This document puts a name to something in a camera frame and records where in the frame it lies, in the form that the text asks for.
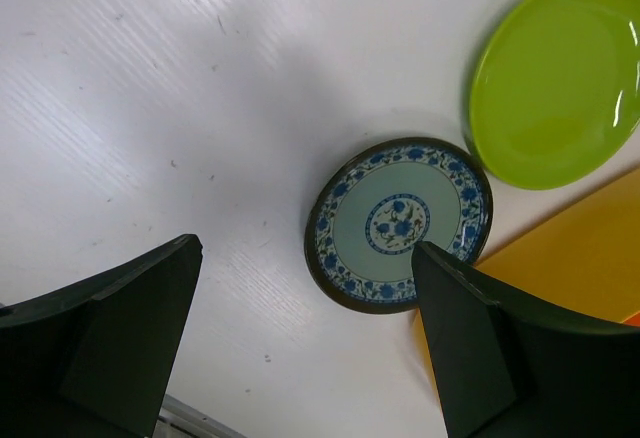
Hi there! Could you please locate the blue floral plate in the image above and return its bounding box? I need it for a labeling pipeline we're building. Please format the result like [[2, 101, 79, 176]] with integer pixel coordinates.
[[304, 137, 493, 314]]

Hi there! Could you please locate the orange plate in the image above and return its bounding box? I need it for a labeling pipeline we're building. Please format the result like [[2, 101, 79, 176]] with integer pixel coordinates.
[[624, 312, 640, 327]]

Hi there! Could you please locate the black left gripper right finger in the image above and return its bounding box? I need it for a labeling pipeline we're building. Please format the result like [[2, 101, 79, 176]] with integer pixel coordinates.
[[412, 242, 639, 437]]

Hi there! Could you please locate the yellow plastic bin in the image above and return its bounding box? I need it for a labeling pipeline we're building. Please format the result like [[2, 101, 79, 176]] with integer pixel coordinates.
[[412, 167, 640, 404]]

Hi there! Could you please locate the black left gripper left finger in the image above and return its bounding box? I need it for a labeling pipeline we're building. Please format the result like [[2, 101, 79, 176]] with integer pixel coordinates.
[[1, 234, 203, 437]]

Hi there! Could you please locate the aluminium rail front edge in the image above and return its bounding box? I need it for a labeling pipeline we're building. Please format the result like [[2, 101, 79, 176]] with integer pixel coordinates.
[[152, 395, 245, 438]]

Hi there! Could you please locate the green plate near bin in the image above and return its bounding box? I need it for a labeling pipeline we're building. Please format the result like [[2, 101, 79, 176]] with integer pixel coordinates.
[[467, 0, 639, 190]]

